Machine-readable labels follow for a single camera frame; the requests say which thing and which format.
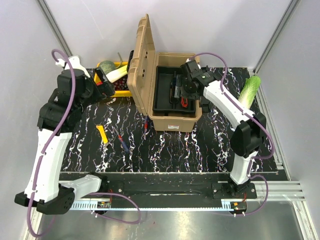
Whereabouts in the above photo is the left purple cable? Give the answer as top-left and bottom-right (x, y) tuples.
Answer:
(26, 49), (142, 238)

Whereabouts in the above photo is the green white leek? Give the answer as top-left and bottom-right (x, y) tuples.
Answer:
(106, 65), (128, 83)

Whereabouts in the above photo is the purple cable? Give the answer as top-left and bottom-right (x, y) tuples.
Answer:
(26, 49), (142, 238)
(186, 51), (276, 217)

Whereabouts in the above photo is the tan plastic tool box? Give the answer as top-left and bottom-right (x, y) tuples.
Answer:
(127, 14), (202, 133)

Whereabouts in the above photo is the blue screwdriver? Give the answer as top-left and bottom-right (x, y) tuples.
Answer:
(113, 128), (130, 153)
(143, 115), (149, 140)

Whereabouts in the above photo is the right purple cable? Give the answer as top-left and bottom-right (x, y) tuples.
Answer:
(186, 51), (276, 217)

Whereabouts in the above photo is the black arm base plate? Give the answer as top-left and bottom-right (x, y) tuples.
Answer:
(59, 172), (258, 210)

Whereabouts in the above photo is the yellow plastic fruit tray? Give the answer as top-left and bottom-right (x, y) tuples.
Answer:
(93, 62), (132, 98)

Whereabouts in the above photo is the green netted melon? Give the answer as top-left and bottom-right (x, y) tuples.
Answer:
(99, 60), (117, 75)

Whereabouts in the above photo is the aluminium frame rail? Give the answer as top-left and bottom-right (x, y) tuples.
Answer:
(33, 181), (307, 213)

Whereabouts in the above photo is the red black utility knife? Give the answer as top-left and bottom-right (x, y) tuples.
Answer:
(180, 97), (188, 108)

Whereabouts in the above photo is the purple grape bunch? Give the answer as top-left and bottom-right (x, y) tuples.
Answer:
(113, 77), (129, 91)

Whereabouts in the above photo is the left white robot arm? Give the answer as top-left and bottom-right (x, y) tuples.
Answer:
(14, 55), (115, 215)

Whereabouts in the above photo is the black tool box tray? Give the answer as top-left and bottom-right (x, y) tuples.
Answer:
(152, 65), (196, 116)

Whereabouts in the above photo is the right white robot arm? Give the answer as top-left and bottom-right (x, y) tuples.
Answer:
(175, 59), (266, 198)

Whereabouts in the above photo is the green napa cabbage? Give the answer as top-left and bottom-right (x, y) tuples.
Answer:
(238, 75), (261, 109)

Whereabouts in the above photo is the yellow utility knife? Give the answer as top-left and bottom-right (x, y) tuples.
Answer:
(96, 125), (109, 146)

